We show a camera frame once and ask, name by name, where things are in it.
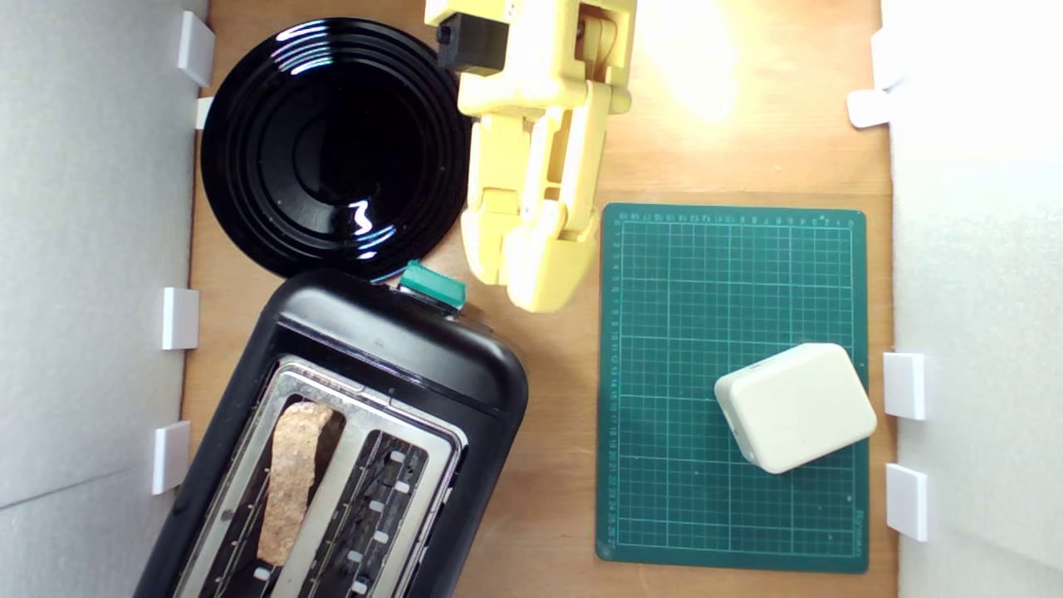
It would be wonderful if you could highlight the brown bread slice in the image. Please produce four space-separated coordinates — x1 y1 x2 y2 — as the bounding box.
256 401 335 567

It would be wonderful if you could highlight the green toaster lever knob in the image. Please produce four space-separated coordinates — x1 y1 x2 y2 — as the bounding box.
399 260 468 311

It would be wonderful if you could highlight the black two-slot toaster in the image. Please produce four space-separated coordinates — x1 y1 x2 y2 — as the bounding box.
133 267 530 598

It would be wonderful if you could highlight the black plate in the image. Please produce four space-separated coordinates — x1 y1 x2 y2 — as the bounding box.
200 17 474 281

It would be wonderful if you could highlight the green cutting mat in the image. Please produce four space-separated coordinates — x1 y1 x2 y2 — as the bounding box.
595 203 870 574

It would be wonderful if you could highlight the white block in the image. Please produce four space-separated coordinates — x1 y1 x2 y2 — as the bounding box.
714 342 879 475

